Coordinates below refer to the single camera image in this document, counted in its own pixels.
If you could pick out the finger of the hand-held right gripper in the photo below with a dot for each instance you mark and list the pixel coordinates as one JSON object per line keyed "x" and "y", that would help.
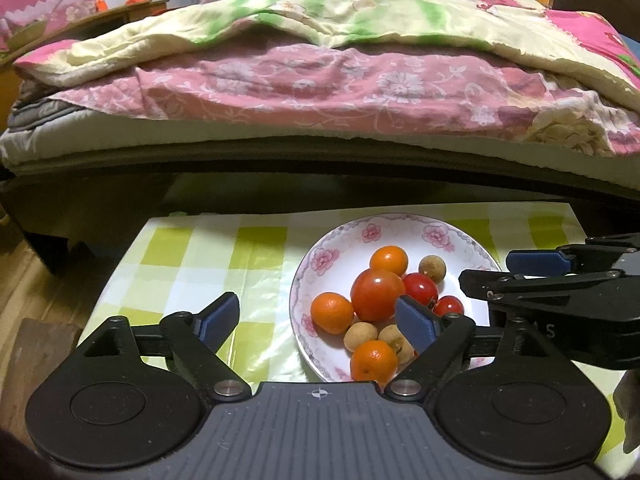
{"x": 480, "y": 282}
{"x": 530, "y": 262}

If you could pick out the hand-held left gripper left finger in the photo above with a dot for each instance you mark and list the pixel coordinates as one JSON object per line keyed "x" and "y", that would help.
{"x": 220, "y": 317}

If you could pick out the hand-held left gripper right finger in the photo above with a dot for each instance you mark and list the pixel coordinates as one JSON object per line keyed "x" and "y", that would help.
{"x": 415, "y": 322}

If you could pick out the brown longan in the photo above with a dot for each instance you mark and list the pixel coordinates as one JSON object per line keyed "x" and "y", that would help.
{"x": 395, "y": 340}
{"x": 429, "y": 266}
{"x": 360, "y": 336}

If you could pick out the oblong red cherry tomato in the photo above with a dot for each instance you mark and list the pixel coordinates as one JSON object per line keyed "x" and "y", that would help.
{"x": 420, "y": 287}

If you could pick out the round red cherry tomato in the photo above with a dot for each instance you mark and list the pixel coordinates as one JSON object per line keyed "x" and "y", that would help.
{"x": 448, "y": 306}

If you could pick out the large red tomato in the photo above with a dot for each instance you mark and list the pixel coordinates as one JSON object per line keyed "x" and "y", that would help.
{"x": 377, "y": 294}

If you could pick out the small orange mandarin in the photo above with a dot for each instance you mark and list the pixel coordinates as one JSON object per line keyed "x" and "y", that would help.
{"x": 373, "y": 360}
{"x": 388, "y": 260}
{"x": 332, "y": 313}

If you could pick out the white plate with pink flowers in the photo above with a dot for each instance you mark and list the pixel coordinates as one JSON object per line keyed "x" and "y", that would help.
{"x": 340, "y": 255}

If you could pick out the person's right hand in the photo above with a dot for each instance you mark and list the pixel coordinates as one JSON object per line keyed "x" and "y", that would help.
{"x": 631, "y": 410}

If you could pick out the green white checked tablecloth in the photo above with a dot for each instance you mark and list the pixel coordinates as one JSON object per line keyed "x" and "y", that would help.
{"x": 210, "y": 260}

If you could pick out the pink floral bedsheet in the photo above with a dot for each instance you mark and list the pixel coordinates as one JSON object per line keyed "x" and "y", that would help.
{"x": 300, "y": 85}

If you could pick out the grey folded blanket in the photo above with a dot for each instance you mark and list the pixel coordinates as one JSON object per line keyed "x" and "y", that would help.
{"x": 35, "y": 110}

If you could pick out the cream green pink quilt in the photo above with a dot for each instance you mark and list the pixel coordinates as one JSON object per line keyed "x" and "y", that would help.
{"x": 250, "y": 15}

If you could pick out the wooden nightstand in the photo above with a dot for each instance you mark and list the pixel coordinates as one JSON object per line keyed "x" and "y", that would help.
{"x": 125, "y": 10}

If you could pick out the pink patterned cloth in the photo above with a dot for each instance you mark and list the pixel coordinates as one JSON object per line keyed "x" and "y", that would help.
{"x": 50, "y": 0}

